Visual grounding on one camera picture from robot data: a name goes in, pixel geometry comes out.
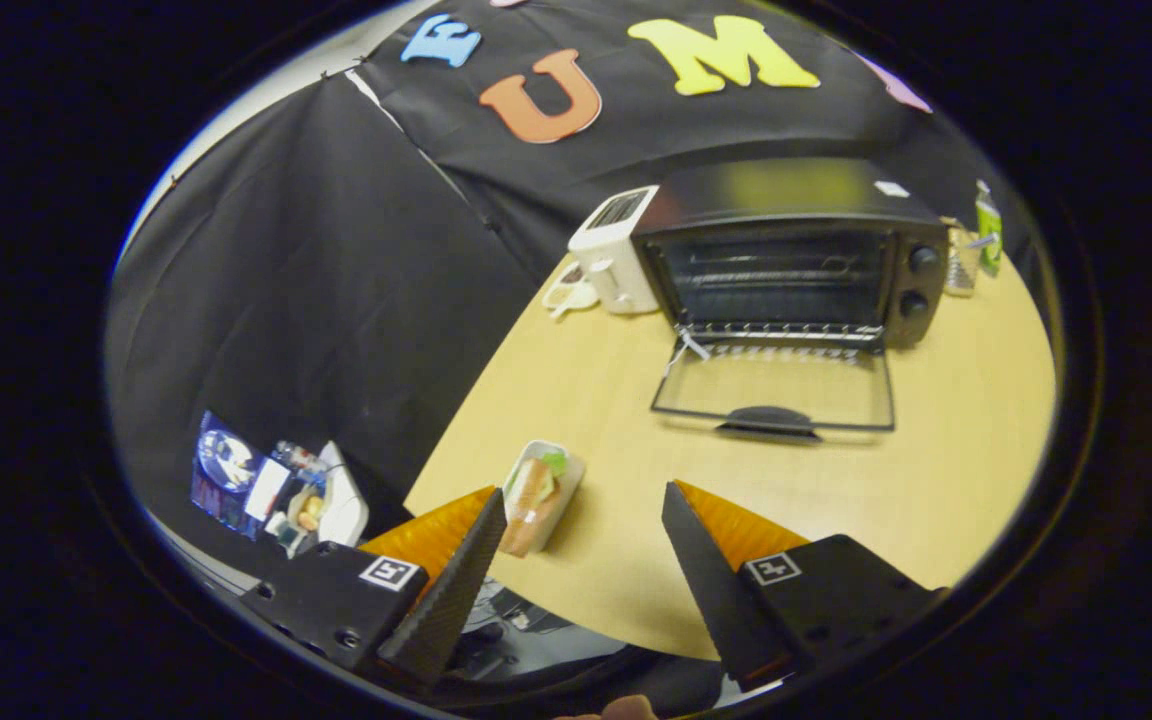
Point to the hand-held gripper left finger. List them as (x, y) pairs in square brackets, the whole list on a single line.
[(456, 595)]

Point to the black toaster oven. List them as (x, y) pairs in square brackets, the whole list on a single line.
[(786, 195)]

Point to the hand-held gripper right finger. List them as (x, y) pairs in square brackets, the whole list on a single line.
[(711, 585)]

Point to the white bread sandwich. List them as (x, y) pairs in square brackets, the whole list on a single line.
[(531, 500)]

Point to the white plastic container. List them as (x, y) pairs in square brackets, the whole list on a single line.
[(344, 510)]

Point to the white bread toaster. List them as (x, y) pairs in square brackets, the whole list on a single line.
[(611, 250)]

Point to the pale plastic utensil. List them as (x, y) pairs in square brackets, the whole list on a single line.
[(981, 241)]

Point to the green label drink bottle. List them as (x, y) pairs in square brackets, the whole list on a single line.
[(988, 235)]

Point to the small clear bottle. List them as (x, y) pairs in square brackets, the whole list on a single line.
[(298, 458)]

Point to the white rectangular food tray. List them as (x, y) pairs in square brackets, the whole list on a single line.
[(570, 478)]

